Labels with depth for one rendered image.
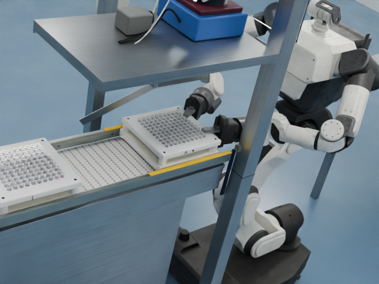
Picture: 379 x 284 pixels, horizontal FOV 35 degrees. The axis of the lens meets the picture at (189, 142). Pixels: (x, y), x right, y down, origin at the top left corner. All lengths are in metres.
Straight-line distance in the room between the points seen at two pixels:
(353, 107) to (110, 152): 0.84
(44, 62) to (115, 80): 3.07
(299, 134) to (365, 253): 1.44
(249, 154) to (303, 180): 1.80
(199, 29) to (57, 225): 0.70
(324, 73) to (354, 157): 2.05
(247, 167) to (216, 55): 0.49
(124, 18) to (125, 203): 0.56
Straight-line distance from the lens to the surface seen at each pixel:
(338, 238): 3.49
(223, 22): 1.86
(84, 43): 1.69
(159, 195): 1.97
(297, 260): 2.97
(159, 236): 2.19
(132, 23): 1.76
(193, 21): 1.81
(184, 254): 2.77
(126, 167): 1.97
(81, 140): 2.03
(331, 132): 2.11
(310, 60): 2.28
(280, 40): 1.88
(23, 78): 4.33
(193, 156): 2.02
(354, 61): 2.23
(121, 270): 2.20
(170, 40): 1.80
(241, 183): 2.13
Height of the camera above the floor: 2.05
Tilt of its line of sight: 32 degrees down
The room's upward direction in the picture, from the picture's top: 13 degrees clockwise
